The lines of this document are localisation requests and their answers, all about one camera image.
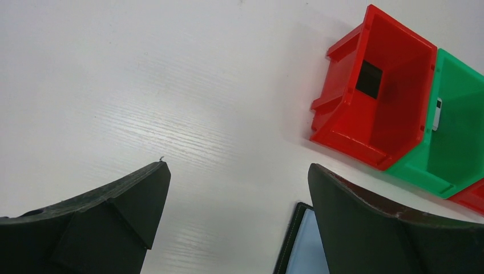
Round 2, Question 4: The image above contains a red plastic bin right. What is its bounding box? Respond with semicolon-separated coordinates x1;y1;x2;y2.
448;179;484;216

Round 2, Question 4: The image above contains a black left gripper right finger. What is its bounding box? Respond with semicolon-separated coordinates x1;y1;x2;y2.
308;163;483;273

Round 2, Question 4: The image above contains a black card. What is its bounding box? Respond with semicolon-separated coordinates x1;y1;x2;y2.
356;60;383;99

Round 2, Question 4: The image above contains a silver magnetic stripe card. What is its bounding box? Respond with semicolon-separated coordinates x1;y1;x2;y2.
432;98;442;131

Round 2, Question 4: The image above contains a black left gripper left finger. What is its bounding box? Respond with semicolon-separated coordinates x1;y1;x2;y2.
1;161;171;273

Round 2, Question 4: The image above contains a red plastic bin left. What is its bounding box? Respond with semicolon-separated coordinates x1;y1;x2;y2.
310;5;437;171

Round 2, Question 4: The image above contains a green plastic bin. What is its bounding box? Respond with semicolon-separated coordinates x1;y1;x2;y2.
386;49;483;199

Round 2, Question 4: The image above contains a black leather card holder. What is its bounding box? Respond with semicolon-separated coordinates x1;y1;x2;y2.
273;202;329;274

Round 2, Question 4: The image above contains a red plastic bin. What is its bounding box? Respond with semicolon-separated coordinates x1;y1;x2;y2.
310;5;437;171
448;179;484;216

